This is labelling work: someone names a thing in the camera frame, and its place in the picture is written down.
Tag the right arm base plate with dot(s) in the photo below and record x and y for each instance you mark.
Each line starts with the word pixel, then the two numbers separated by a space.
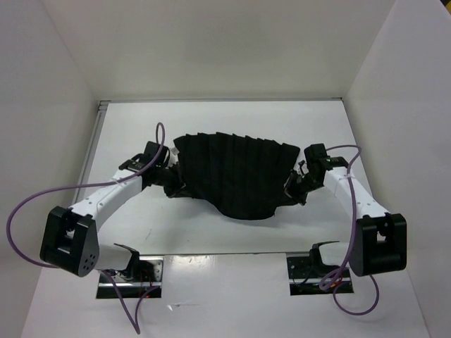
pixel 305 273

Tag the black skirt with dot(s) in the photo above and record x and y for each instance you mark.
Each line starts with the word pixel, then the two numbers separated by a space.
pixel 242 177

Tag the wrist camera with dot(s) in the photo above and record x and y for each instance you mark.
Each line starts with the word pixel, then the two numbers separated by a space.
pixel 152 149
pixel 315 153

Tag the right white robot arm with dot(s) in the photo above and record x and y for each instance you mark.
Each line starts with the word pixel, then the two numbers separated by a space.
pixel 379 237

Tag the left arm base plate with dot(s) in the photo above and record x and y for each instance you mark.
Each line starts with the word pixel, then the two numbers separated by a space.
pixel 145 282

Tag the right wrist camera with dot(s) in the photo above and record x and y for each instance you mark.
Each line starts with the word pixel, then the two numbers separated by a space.
pixel 315 153

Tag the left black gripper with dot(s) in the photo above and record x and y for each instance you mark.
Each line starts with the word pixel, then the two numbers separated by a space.
pixel 180 180

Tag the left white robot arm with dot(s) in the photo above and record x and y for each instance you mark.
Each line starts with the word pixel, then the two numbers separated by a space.
pixel 70 240

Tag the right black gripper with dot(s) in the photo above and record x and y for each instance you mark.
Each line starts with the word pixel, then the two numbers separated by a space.
pixel 291 191

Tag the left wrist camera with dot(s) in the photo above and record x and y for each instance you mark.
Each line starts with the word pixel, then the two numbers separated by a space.
pixel 152 149

